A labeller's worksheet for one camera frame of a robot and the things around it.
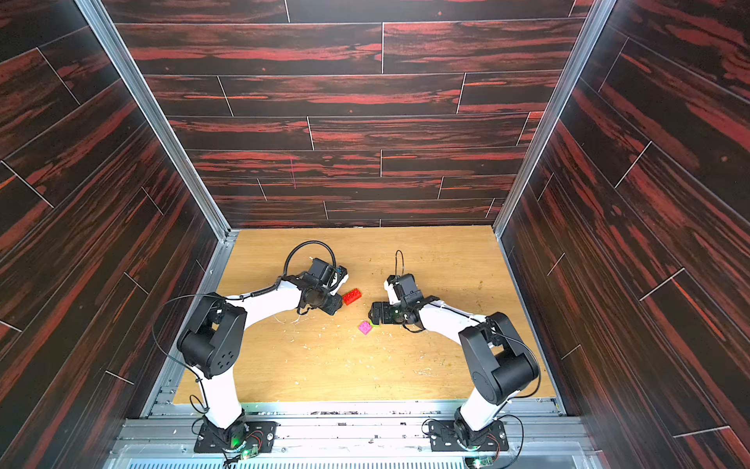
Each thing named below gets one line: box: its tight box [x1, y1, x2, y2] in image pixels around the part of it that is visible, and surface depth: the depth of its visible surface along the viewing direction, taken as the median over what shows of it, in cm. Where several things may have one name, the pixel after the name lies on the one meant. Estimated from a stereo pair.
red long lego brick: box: [342, 288, 363, 306], surface depth 101 cm
